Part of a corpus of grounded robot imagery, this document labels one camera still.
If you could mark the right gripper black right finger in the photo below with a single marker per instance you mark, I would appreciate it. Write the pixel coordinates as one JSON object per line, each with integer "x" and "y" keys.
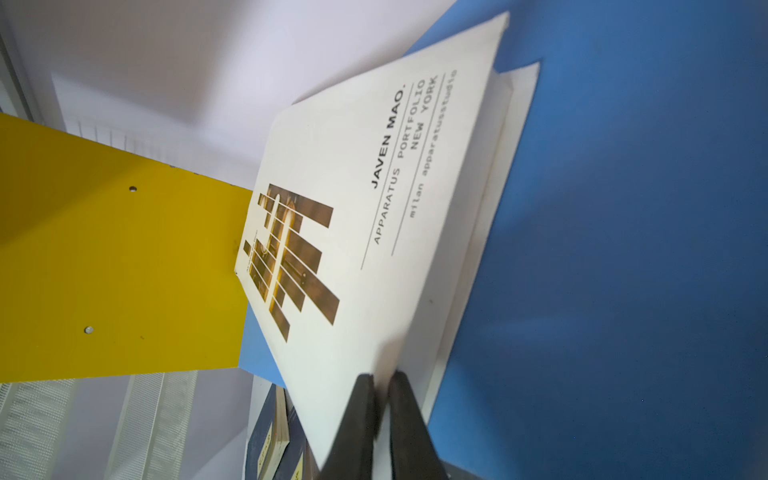
{"x": 412, "y": 453}

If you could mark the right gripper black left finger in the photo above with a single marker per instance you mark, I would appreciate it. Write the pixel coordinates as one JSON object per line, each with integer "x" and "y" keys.
{"x": 351, "y": 455}

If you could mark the white portfolio book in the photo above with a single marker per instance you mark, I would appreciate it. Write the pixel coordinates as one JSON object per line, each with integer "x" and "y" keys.
{"x": 368, "y": 220}

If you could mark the navy book middle yellow label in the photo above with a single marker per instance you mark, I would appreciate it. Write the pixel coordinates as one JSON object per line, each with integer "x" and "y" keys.
{"x": 296, "y": 462}

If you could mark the navy book yellow label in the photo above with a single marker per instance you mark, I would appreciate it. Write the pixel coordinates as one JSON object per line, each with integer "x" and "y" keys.
{"x": 269, "y": 438}
{"x": 296, "y": 462}

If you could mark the navy book leftmost yellow label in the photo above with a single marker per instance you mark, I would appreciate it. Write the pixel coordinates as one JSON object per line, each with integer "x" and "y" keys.
{"x": 269, "y": 438}

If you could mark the white mesh two-tier rack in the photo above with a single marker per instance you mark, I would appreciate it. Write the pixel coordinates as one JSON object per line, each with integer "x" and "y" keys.
{"x": 135, "y": 427}

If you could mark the yellow bookshelf pink blue shelves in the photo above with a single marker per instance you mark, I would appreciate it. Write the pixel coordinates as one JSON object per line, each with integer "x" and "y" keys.
{"x": 618, "y": 325}

